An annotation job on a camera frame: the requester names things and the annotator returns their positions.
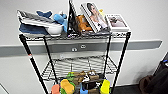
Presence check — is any orange plush toy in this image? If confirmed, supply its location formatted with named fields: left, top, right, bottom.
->
left=75, top=14, right=93, bottom=34

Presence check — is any tan plush toy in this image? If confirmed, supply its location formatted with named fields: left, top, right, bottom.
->
left=71, top=70, right=87, bottom=86

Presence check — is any black standing packet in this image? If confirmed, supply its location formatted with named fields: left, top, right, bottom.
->
left=67, top=0, right=81, bottom=36

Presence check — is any green toy block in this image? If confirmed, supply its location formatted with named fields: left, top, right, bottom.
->
left=66, top=71, right=76, bottom=81

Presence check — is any white bowl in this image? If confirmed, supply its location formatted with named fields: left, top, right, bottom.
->
left=44, top=23, right=64, bottom=37

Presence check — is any blue plush toy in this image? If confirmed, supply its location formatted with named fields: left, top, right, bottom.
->
left=35, top=9, right=69, bottom=33

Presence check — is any white box with photo print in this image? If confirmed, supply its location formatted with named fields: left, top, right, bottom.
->
left=105, top=13, right=130, bottom=33

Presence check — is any yellow orange toy block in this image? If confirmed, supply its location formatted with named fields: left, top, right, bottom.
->
left=59, top=78, right=76, bottom=94

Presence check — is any small blue toy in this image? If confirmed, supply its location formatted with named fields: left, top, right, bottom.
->
left=79, top=84, right=89, bottom=94

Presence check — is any yellow toy with blue base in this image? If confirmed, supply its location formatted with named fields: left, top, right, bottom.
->
left=99, top=78, right=112, bottom=94

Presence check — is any pink orange toy block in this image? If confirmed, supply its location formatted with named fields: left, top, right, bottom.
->
left=50, top=83, right=62, bottom=94

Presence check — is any dark blue cloth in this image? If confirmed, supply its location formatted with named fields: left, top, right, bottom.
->
left=18, top=23, right=49, bottom=36

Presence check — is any small wall socket plate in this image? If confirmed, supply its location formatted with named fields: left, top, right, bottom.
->
left=71, top=47, right=78, bottom=53
left=79, top=43, right=87, bottom=50

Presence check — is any black wire shelf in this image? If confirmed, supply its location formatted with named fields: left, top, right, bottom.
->
left=18, top=30, right=132, bottom=94

